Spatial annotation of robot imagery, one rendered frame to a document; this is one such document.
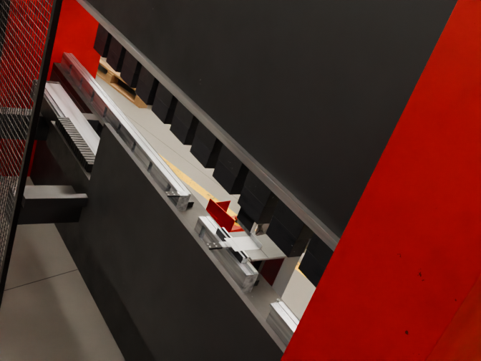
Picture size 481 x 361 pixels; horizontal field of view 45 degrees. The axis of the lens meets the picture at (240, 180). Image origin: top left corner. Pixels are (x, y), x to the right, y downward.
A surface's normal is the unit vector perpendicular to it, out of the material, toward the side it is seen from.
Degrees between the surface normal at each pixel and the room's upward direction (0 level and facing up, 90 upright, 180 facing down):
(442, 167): 90
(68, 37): 90
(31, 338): 0
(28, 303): 0
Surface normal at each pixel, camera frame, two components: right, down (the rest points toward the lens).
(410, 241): -0.79, 0.00
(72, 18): 0.52, 0.53
